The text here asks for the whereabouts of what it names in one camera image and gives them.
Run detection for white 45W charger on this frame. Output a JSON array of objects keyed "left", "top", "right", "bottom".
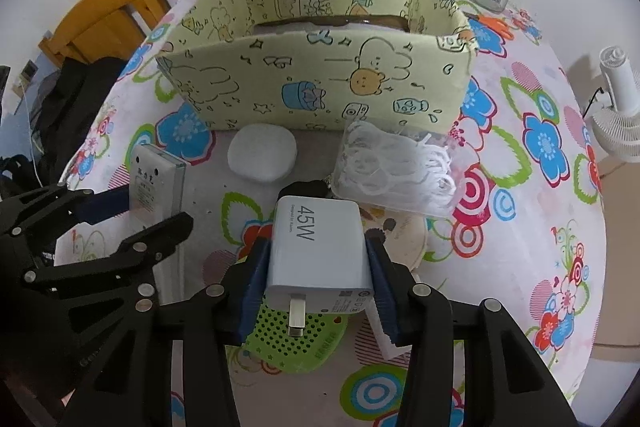
[{"left": 265, "top": 195, "right": 373, "bottom": 337}]

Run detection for white standing fan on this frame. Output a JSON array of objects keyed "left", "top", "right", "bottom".
[{"left": 590, "top": 46, "right": 640, "bottom": 162}]

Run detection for yellow cartoon storage box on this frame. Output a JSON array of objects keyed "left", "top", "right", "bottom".
[{"left": 156, "top": 0, "right": 477, "bottom": 133}]

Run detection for white Mingyi charger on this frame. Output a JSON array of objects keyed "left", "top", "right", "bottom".
[{"left": 366, "top": 301, "right": 411, "bottom": 361}]

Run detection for white power strip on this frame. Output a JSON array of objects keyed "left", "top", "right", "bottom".
[{"left": 129, "top": 143, "right": 186, "bottom": 305}]

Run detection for round cream compact case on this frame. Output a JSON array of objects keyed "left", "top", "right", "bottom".
[{"left": 359, "top": 204, "right": 427, "bottom": 271}]

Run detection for floral tablecloth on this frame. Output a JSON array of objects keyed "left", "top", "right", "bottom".
[{"left": 63, "top": 0, "right": 606, "bottom": 426}]

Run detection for orange scissors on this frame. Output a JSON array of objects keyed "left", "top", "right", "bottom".
[{"left": 464, "top": 12, "right": 514, "bottom": 40}]

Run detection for black key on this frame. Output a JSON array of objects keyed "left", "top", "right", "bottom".
[{"left": 282, "top": 180, "right": 330, "bottom": 198}]

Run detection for white oval pebble case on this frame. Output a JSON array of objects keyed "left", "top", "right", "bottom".
[{"left": 228, "top": 124, "right": 297, "bottom": 183}]

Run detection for clear bag of floss picks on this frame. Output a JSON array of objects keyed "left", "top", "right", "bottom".
[{"left": 330, "top": 119, "right": 465, "bottom": 218}]

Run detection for green panda speaker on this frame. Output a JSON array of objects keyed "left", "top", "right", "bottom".
[{"left": 242, "top": 300, "right": 348, "bottom": 374}]

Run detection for wooden chair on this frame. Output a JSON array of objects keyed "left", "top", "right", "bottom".
[{"left": 39, "top": 0, "right": 169, "bottom": 67}]

